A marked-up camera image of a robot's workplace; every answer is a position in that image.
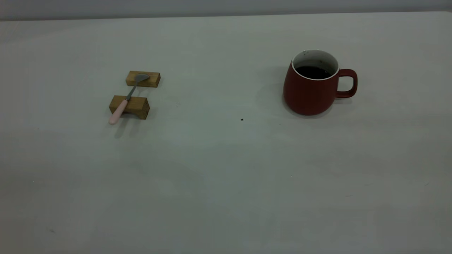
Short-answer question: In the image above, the dark coffee liquid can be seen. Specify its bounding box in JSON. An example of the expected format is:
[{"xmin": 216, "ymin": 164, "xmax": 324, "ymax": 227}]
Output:
[{"xmin": 295, "ymin": 66, "xmax": 333, "ymax": 80}]

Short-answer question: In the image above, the pink handled metal spoon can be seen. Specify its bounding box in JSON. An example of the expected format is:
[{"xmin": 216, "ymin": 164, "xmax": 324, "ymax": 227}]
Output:
[{"xmin": 109, "ymin": 74, "xmax": 150, "ymax": 125}]

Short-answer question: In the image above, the arched wooden block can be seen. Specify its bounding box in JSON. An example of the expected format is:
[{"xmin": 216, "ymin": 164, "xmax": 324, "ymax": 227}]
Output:
[{"xmin": 109, "ymin": 95, "xmax": 150, "ymax": 120}]

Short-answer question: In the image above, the red ceramic mug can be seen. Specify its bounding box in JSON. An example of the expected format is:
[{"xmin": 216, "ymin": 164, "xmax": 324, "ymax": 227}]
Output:
[{"xmin": 283, "ymin": 49, "xmax": 358, "ymax": 116}]

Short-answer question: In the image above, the flat rectangular wooden block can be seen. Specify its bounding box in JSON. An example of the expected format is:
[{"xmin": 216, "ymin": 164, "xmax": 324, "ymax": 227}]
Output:
[{"xmin": 126, "ymin": 71, "xmax": 161, "ymax": 88}]

